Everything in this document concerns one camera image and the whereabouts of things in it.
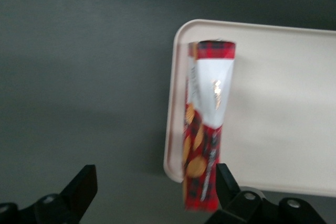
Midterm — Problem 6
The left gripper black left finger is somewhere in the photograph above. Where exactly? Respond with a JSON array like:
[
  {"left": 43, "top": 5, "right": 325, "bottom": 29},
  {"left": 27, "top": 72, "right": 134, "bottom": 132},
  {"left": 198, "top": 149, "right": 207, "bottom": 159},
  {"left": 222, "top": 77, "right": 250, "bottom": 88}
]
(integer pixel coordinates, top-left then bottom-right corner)
[{"left": 0, "top": 164, "right": 99, "bottom": 224}]

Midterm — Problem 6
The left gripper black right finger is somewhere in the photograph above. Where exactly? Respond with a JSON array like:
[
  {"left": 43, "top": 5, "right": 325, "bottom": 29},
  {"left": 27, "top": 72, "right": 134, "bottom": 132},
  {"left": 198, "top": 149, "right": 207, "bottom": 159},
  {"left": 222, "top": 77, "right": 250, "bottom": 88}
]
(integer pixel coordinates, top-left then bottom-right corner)
[{"left": 204, "top": 163, "right": 329, "bottom": 224}]

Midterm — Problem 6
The red cookie box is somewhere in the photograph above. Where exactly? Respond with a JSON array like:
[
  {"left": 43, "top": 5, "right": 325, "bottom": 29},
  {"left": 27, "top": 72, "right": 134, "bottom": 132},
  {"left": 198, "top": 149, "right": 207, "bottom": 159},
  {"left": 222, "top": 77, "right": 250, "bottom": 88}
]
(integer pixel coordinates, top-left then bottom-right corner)
[{"left": 182, "top": 39, "right": 236, "bottom": 212}]

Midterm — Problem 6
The cream plastic tray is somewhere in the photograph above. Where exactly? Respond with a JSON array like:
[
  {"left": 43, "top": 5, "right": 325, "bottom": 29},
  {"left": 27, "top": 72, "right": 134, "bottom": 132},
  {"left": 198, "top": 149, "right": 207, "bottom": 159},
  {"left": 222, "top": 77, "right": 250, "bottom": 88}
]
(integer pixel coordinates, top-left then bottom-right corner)
[{"left": 162, "top": 18, "right": 336, "bottom": 198}]

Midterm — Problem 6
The grey table cover sheet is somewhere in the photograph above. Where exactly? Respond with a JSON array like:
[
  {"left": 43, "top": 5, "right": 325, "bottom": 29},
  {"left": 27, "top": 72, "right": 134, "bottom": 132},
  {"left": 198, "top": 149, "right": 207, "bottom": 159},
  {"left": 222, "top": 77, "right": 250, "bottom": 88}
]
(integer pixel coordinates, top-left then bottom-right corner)
[{"left": 0, "top": 0, "right": 336, "bottom": 224}]

